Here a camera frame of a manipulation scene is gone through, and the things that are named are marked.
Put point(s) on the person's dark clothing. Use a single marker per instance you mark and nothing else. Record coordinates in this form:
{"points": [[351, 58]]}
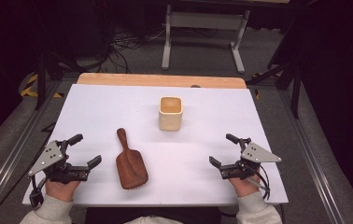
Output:
{"points": [[118, 216]]}

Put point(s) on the person's right hand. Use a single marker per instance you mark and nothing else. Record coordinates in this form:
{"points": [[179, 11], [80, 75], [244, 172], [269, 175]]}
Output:
{"points": [[246, 186]]}

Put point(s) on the black metal stand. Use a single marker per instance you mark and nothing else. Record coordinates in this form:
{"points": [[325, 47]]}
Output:
{"points": [[42, 81], [294, 81]]}

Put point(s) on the person's left hand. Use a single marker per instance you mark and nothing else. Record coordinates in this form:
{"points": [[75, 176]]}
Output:
{"points": [[61, 191]]}

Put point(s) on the grey metal desk frame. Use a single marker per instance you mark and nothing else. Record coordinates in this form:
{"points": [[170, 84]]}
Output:
{"points": [[205, 21]]}

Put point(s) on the brown wooden scoop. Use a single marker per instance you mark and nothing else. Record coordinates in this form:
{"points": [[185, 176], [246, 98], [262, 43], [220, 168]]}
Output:
{"points": [[131, 169]]}

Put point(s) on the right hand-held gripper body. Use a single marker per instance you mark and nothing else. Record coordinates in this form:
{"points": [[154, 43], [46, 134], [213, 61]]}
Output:
{"points": [[257, 155]]}

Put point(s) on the aluminium floor rail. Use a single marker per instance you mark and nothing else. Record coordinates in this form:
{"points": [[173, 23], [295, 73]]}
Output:
{"points": [[311, 161], [12, 155]]}

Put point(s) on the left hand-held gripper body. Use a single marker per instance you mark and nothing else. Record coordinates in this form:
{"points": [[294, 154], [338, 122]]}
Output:
{"points": [[48, 157]]}

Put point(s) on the square bamboo cup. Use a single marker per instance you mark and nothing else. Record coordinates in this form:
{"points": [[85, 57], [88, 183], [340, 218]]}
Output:
{"points": [[170, 119]]}

